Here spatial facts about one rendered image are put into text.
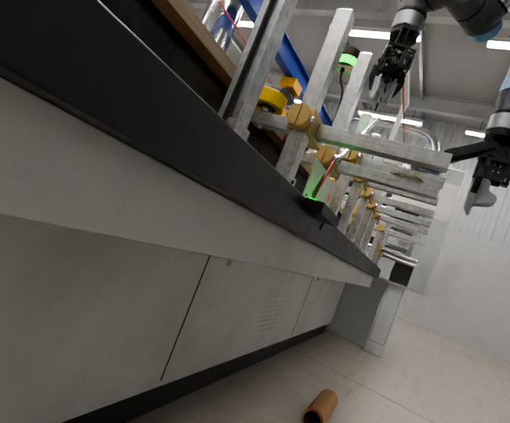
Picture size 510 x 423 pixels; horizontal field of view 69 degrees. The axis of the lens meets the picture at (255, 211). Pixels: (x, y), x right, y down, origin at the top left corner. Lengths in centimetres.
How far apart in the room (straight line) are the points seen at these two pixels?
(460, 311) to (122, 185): 961
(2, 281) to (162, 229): 26
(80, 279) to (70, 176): 37
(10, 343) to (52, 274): 12
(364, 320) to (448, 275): 636
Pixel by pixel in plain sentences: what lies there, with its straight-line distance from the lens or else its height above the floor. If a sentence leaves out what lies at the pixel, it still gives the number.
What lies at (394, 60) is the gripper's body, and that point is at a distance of 105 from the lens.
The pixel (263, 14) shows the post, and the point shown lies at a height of 89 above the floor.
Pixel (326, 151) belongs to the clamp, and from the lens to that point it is 101.
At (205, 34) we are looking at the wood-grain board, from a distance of 76.
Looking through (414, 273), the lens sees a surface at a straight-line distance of 349.
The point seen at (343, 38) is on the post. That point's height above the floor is 104.
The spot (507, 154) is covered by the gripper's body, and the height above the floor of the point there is 98.
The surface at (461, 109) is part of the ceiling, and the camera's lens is 961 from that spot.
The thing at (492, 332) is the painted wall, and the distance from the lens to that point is 995.
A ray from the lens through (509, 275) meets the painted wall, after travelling 1001.
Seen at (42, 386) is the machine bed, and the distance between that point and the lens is 82.
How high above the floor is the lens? 58
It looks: 3 degrees up
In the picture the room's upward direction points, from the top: 21 degrees clockwise
